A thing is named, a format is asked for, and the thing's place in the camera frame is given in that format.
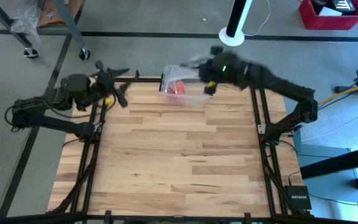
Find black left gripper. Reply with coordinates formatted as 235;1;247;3
93;60;131;109

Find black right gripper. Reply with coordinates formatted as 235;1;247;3
180;45;241;96

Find bagged orange bandage roll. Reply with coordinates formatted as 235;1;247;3
174;80;186;95

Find clear plastic storage box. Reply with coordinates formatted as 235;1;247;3
159;64;213;107

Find black cart caster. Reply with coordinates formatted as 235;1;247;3
23;47;39;60
78;48;91;62

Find white tower fan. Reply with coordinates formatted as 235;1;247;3
218;0;254;47

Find brown cardboard sheet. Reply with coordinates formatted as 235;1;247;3
37;0;84;28

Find crumpled clear plastic sheet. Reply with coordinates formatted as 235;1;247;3
9;0;42;44

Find red plastic crate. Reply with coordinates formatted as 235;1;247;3
298;0;358;31

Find black rig crossbeam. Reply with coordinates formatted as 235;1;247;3
0;211;358;224

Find black diagonal beam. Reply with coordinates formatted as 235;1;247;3
300;144;358;180

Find gray metal cart frame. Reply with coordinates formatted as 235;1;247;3
0;0;90;54

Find black metal table frame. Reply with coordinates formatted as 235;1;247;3
47;70;315;218

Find white fan cable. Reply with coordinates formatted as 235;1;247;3
244;0;272;37

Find black Netgear network switch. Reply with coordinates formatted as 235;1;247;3
283;185;312;210

